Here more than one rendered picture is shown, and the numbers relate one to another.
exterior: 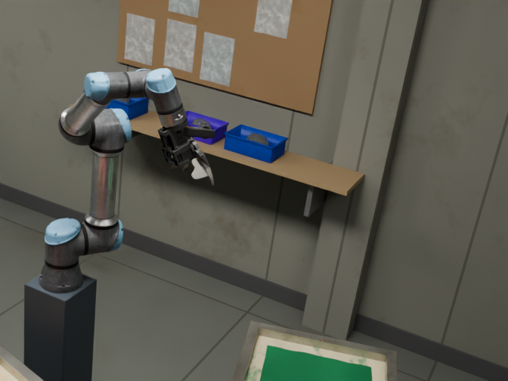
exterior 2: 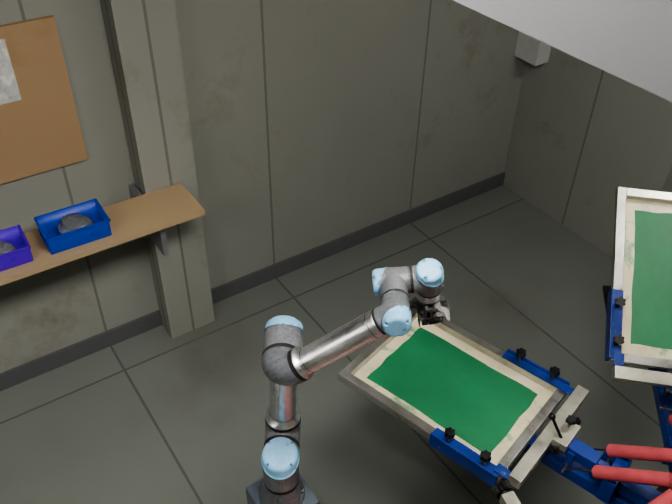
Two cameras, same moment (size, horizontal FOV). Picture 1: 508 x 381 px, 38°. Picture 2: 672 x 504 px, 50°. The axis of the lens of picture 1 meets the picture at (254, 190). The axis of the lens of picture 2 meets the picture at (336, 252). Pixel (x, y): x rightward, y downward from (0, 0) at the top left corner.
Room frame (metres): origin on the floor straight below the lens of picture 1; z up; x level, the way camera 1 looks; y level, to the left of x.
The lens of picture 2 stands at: (1.33, 1.66, 3.33)
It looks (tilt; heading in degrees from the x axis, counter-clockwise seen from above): 39 degrees down; 303
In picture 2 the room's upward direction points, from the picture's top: 1 degrees clockwise
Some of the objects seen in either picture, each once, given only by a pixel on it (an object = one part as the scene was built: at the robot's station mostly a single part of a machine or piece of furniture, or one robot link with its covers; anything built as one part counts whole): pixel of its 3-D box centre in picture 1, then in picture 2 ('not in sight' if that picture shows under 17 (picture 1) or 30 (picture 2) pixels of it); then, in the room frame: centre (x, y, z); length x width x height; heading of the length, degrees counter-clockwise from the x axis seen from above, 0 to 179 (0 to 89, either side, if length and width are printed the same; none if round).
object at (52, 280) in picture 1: (61, 269); (281, 485); (2.21, 0.63, 1.25); 0.15 x 0.15 x 0.10
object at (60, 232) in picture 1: (64, 240); (280, 462); (2.21, 0.63, 1.37); 0.13 x 0.12 x 0.14; 124
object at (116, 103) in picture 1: (116, 101); not in sight; (4.32, 0.93, 1.18); 0.35 x 0.24 x 0.11; 68
